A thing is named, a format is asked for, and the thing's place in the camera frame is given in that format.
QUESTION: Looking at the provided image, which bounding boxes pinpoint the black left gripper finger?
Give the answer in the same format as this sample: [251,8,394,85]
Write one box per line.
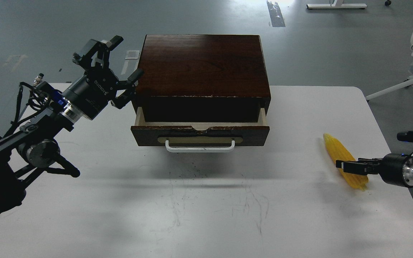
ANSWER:
[110,68,144,109]
[72,35,124,72]

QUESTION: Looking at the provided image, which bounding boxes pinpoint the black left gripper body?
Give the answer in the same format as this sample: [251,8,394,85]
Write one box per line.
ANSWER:
[62,68,118,120]

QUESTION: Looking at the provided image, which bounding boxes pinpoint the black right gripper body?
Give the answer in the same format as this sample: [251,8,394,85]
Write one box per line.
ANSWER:
[372,153,413,188]

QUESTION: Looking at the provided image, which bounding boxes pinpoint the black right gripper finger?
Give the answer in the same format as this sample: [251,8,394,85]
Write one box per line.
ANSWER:
[336,159,376,175]

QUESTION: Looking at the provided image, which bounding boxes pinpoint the yellow corn cob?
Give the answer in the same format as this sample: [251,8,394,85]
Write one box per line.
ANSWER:
[323,133,369,191]

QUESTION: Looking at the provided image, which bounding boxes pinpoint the wooden drawer with white handle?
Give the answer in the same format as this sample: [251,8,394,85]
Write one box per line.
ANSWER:
[131,108,270,153]

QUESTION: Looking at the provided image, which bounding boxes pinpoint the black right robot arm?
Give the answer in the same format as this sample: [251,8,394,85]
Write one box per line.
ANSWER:
[335,131,413,188]

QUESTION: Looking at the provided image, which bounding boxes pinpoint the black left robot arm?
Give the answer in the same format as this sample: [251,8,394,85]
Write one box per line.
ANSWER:
[0,35,144,214]

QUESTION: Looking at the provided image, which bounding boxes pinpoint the dark wooden drawer cabinet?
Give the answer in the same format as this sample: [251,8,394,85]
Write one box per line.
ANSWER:
[132,34,271,123]

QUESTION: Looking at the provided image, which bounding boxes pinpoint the white desk leg base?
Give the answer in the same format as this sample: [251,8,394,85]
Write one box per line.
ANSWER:
[306,0,367,10]

